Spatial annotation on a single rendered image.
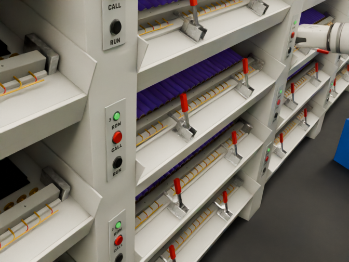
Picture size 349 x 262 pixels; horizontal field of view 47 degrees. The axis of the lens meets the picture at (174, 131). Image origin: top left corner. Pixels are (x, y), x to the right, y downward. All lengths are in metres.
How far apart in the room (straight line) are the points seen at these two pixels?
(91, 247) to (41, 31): 0.34
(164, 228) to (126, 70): 0.43
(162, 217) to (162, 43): 0.40
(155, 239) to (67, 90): 0.45
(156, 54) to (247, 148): 0.61
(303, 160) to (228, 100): 0.89
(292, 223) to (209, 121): 0.69
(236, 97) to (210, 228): 0.40
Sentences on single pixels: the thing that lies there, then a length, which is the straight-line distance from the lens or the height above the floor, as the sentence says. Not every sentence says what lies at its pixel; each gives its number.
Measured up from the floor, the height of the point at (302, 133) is 0.12.
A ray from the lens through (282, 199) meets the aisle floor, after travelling 1.55.
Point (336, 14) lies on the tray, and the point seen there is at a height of 0.57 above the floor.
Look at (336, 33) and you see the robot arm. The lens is 1.21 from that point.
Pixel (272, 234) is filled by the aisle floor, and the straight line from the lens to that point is 1.40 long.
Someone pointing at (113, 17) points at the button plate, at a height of 0.80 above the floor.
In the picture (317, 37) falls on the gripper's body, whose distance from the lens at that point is 1.21.
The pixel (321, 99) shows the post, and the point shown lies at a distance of 1.90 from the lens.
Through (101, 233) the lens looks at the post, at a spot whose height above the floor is 0.47.
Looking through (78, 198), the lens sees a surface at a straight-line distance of 0.62.
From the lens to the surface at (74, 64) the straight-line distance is 0.51.
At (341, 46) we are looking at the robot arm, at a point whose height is 0.61.
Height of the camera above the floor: 0.93
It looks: 30 degrees down
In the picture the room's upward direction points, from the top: 4 degrees clockwise
